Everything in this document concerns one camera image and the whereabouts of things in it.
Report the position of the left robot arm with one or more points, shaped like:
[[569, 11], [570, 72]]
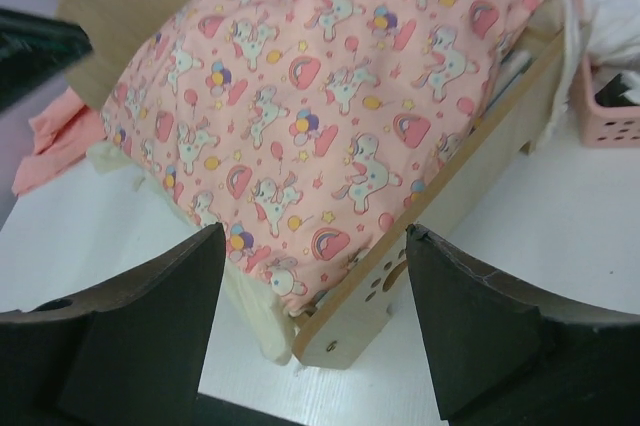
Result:
[[35, 49]]

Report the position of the white cloth in basket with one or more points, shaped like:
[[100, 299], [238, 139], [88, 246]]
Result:
[[614, 38]]

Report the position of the wooden striped pet bed frame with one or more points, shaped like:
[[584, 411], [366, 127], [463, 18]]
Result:
[[525, 99]]

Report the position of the pink unicorn print mattress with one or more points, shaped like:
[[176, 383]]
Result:
[[306, 127]]

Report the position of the pink plastic basket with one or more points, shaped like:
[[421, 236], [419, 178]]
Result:
[[606, 118]]

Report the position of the salmon pink cloth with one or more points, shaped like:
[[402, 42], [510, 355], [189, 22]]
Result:
[[62, 134]]

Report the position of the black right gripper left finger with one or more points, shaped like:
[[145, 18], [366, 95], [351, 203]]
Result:
[[127, 351]]

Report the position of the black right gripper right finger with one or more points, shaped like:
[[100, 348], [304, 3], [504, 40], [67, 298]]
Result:
[[502, 351]]

